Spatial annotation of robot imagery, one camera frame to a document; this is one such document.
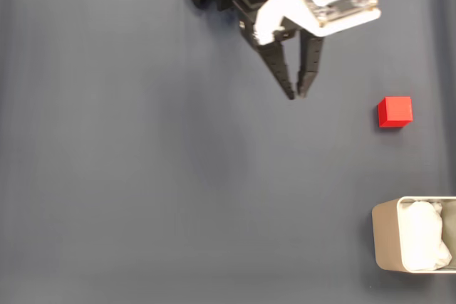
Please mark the red cube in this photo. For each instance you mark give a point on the red cube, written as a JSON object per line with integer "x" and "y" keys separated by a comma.
{"x": 397, "y": 110}

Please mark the beige rectangular box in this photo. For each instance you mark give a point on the beige rectangular box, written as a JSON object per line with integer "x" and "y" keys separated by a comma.
{"x": 386, "y": 236}

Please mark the blue-grey table mat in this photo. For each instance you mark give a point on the blue-grey table mat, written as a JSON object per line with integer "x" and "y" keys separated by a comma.
{"x": 107, "y": 140}

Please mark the white crumpled tissue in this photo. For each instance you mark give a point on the white crumpled tissue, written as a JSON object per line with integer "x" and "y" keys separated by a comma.
{"x": 422, "y": 236}

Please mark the white-mounted camera circuit board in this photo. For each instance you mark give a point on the white-mounted camera circuit board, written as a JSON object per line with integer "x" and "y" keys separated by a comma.
{"x": 338, "y": 5}

